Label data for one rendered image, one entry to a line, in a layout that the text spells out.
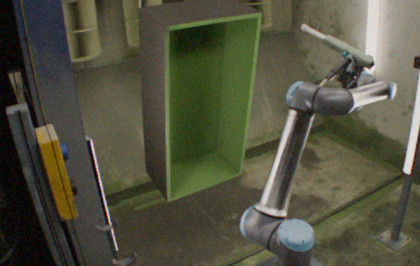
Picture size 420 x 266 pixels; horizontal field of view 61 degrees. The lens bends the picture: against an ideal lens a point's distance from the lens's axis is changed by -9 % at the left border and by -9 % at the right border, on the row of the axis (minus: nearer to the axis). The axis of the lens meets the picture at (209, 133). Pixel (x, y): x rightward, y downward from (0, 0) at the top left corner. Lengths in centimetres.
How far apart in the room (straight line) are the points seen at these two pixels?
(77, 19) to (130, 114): 98
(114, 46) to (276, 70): 172
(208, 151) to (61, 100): 167
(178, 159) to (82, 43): 116
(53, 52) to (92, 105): 196
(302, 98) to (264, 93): 242
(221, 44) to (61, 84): 134
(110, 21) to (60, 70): 201
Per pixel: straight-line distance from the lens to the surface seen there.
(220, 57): 265
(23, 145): 109
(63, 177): 110
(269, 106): 403
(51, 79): 155
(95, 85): 350
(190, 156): 296
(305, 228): 166
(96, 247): 194
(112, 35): 354
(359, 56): 187
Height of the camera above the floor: 196
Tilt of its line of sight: 26 degrees down
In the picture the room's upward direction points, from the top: 4 degrees counter-clockwise
